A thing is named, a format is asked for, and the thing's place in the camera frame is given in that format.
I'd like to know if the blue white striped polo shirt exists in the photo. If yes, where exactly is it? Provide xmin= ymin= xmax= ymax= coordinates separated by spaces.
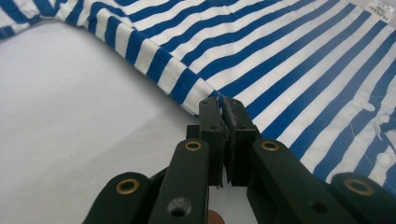
xmin=0 ymin=0 xmax=396 ymax=195

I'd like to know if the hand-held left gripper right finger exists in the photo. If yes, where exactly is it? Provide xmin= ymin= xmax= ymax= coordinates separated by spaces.
xmin=221 ymin=96 xmax=262 ymax=188

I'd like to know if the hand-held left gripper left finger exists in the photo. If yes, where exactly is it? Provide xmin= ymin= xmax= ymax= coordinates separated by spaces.
xmin=186 ymin=96 xmax=231 ymax=188

